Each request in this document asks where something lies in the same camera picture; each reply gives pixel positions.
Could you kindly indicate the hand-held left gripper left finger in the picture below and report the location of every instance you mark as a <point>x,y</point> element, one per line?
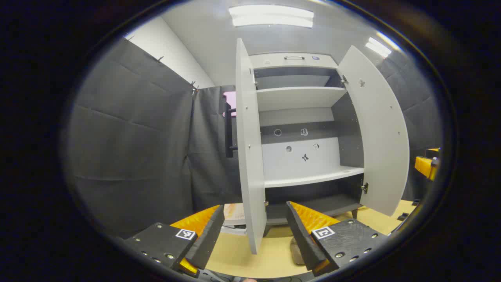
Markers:
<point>207,243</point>

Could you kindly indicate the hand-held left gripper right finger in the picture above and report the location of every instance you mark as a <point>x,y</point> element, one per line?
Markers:
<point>303,243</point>

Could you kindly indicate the brown fuzzy shoe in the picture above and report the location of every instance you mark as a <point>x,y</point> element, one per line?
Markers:
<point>296,250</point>

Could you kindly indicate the white cabinet door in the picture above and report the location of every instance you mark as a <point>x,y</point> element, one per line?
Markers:
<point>379,137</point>
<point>250,156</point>

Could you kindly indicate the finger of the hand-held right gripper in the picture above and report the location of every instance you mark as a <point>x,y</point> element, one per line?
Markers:
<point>433,150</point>
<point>423,166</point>

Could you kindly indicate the stack of paper booklets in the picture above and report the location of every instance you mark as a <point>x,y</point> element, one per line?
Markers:
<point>234,213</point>

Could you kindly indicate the small ceiling light panel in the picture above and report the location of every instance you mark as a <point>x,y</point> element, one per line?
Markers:
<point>377,47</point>

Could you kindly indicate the grey white shoe cabinet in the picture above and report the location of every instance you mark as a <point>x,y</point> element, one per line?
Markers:
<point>301,98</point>

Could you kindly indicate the large ceiling light panel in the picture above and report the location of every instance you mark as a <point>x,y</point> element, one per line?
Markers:
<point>270,15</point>

